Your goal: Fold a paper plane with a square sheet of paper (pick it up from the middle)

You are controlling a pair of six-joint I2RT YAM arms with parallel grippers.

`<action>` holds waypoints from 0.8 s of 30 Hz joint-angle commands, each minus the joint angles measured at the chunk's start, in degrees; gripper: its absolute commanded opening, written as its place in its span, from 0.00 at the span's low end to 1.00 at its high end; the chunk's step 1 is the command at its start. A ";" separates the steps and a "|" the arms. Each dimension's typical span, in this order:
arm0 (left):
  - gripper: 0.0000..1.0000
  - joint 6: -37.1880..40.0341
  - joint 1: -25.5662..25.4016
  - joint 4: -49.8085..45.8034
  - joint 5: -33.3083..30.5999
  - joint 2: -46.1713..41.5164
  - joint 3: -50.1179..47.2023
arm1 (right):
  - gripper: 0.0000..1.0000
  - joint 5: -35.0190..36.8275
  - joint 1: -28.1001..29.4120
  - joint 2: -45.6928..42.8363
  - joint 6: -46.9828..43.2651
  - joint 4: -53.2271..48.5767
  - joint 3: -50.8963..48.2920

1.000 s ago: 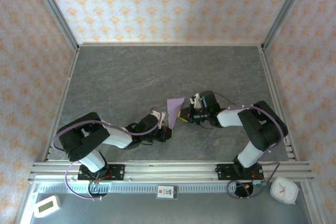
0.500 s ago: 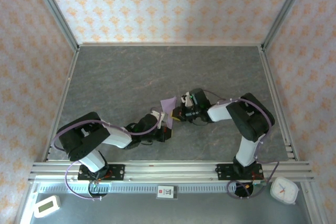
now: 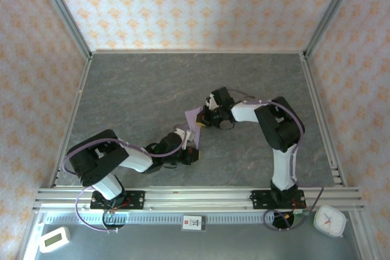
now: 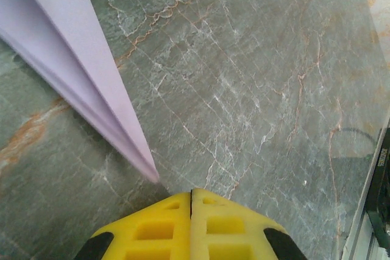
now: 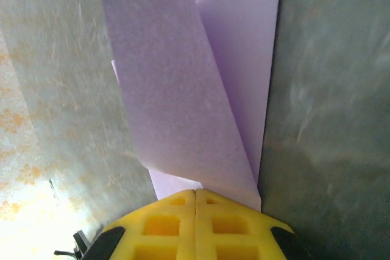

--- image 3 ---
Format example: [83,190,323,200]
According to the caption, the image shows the white digital timer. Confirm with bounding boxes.
[39,226,71,254]

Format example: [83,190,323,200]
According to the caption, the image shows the grey metal shelf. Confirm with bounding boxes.
[18,222,366,260]

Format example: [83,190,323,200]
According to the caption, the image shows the aluminium frame post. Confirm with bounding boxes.
[303,0,364,58]
[32,0,94,60]

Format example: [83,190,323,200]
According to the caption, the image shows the grey slotted cable duct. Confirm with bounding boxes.
[41,211,277,225]

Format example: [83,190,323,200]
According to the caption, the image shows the white square analog clock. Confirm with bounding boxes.
[313,205,347,238]

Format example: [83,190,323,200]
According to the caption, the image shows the light purple paper sheet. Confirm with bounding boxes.
[184,105,205,150]

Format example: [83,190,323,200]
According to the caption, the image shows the black round cable port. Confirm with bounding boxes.
[271,209,295,231]
[102,209,127,231]

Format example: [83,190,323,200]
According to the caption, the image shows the white label card red mark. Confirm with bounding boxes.
[182,214,208,232]

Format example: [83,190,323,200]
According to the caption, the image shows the aluminium table edge rail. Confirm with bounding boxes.
[90,49,307,57]
[48,54,94,188]
[301,52,348,188]

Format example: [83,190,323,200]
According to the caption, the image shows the long aluminium base rail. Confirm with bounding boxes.
[33,187,365,212]

